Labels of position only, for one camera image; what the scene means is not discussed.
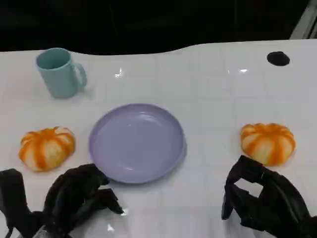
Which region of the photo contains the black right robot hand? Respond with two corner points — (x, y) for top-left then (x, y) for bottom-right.
(221, 155), (317, 238)

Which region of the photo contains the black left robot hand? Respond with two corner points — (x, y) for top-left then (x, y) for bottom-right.
(32, 163), (125, 236)

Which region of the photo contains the orange white toy bread roll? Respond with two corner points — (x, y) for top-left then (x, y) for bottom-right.
(240, 122), (297, 167)
(18, 126), (76, 173)

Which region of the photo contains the lilac plate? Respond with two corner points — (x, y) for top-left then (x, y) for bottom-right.
(89, 103), (187, 185)

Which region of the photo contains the pale green mug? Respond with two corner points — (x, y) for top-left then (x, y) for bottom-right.
(36, 48), (88, 99)

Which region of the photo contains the black table grommet cap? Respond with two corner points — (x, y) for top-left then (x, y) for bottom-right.
(266, 51), (290, 66)

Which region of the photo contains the grey metal frame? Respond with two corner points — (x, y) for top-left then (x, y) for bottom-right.
(289, 0), (317, 40)

